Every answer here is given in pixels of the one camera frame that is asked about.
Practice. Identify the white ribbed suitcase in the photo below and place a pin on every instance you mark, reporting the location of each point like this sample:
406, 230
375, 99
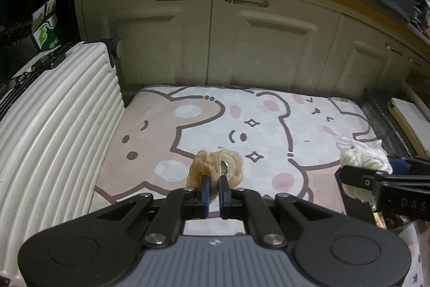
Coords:
50, 139

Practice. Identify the black plastic-wrapped storage bin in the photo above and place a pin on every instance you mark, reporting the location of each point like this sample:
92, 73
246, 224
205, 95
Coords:
383, 125

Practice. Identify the green and white box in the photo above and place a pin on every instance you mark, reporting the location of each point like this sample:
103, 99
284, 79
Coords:
45, 28

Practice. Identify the white yarn ball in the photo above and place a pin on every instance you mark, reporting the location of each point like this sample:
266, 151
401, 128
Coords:
362, 156

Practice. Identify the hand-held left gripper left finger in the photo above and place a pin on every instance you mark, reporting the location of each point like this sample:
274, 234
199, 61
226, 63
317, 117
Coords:
205, 194

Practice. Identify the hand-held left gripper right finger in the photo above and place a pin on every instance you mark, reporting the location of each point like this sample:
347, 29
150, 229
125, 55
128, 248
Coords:
222, 194

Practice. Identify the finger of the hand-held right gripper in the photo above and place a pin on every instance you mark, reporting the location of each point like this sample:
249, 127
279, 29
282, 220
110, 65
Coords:
398, 166
356, 177

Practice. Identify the cream cabinet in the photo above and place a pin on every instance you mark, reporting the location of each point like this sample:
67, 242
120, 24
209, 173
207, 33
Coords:
235, 45

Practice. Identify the bear printed blanket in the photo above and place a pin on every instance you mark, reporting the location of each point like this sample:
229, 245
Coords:
268, 139

